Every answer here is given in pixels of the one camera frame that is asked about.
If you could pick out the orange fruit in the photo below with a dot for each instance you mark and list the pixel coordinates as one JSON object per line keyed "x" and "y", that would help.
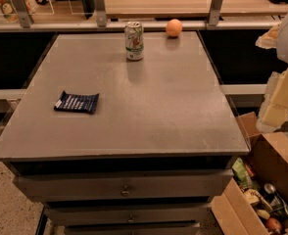
{"x": 174, "y": 28}

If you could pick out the top drawer with knob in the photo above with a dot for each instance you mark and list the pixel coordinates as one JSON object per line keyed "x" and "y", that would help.
{"x": 124, "y": 185}

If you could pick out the middle drawer with knob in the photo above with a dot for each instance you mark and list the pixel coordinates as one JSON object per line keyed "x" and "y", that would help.
{"x": 128, "y": 214}

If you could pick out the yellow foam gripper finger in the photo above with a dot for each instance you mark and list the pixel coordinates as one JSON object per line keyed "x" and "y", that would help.
{"x": 274, "y": 109}
{"x": 269, "y": 39}

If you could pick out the grey drawer cabinet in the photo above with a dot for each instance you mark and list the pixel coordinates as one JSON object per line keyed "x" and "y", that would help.
{"x": 165, "y": 112}

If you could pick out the metal railing post middle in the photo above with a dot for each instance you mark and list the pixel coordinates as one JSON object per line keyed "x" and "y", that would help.
{"x": 100, "y": 10}

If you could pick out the metal railing post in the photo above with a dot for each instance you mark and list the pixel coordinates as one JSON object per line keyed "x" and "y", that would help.
{"x": 214, "y": 12}
{"x": 23, "y": 13}
{"x": 100, "y": 10}

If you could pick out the bottom drawer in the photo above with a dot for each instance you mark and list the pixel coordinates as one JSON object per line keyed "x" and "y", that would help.
{"x": 179, "y": 228}

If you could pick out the dark blue snack packet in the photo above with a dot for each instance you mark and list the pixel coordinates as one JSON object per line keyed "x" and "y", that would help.
{"x": 77, "y": 103}

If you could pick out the metal railing post left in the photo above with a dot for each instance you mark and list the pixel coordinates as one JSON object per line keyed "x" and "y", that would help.
{"x": 23, "y": 13}

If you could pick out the drawer with knob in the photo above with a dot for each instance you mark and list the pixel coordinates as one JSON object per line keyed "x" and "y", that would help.
{"x": 128, "y": 214}
{"x": 124, "y": 185}

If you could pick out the white green 7up can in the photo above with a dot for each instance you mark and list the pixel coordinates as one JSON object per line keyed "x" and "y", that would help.
{"x": 134, "y": 43}

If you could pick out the metal railing post right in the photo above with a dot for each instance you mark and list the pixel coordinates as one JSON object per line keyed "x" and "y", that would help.
{"x": 214, "y": 12}

